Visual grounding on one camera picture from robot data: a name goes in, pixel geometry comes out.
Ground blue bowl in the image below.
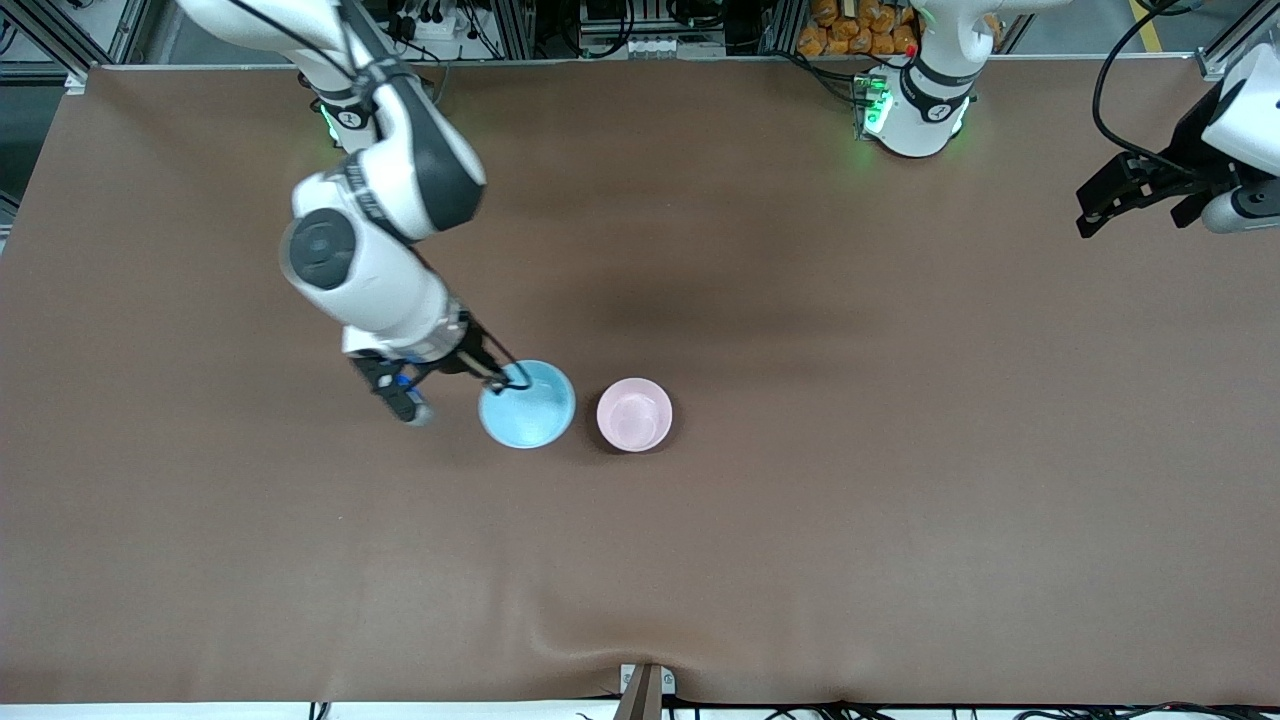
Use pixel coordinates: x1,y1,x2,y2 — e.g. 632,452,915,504
478,360,577,450

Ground pink bowl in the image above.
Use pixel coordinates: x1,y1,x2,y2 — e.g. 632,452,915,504
597,377,673,453

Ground brown table cover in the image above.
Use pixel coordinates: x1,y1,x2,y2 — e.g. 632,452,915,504
0,58,1280,706

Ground orange packaged goods pile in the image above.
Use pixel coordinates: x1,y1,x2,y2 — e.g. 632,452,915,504
797,0,1001,58

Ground white power strip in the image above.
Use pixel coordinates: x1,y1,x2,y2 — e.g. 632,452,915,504
390,0,463,43

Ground white terminal block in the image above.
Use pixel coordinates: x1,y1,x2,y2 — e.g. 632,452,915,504
618,36,703,59

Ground black electronics unit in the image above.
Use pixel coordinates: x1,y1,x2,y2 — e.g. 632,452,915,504
578,0,741,36

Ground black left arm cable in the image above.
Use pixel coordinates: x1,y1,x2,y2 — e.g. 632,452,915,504
1092,0,1231,171

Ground aluminium frame profile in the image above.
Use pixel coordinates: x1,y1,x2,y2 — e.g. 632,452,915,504
0,0,151,93
1195,0,1280,81

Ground aluminium frame post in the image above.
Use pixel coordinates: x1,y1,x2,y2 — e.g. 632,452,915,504
488,0,538,59

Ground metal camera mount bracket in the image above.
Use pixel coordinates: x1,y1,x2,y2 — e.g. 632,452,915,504
619,662,677,720

